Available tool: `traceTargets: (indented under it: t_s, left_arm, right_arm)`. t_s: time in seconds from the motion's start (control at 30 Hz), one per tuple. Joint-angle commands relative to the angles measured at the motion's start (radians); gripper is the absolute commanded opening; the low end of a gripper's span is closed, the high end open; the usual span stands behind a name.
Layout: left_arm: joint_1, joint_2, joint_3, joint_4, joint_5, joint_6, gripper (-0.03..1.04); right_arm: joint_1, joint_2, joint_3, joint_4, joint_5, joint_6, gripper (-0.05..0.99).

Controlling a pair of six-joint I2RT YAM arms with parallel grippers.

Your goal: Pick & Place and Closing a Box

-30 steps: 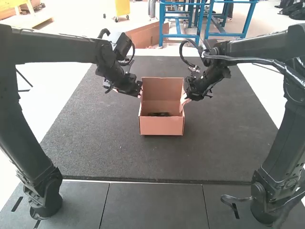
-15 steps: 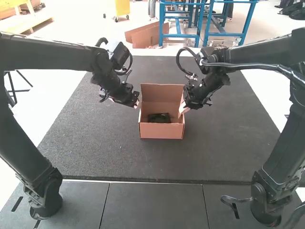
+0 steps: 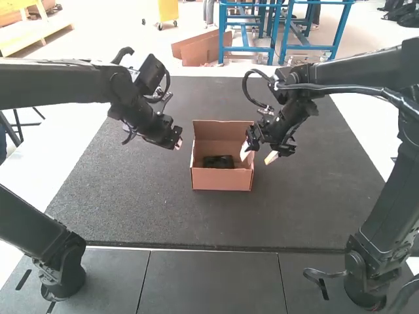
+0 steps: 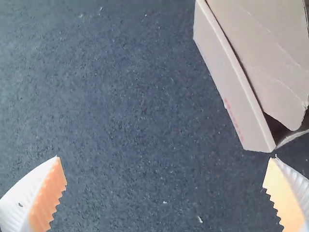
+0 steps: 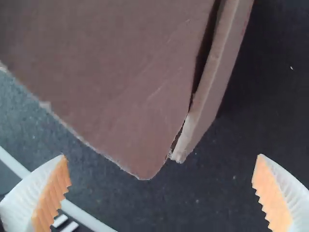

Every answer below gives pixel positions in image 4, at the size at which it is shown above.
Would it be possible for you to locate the cardboard box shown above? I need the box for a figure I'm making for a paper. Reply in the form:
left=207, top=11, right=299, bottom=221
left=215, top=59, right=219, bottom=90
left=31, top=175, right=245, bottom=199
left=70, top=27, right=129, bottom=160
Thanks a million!
left=192, top=0, right=309, bottom=153

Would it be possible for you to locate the black mat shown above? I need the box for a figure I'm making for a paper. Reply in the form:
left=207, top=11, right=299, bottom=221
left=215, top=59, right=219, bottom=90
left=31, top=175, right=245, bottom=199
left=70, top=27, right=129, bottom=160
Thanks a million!
left=0, top=0, right=309, bottom=232

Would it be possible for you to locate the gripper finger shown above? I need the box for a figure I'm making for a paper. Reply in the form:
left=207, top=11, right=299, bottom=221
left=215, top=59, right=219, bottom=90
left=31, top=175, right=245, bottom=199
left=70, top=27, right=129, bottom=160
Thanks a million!
left=0, top=156, right=68, bottom=232
left=262, top=154, right=309, bottom=232

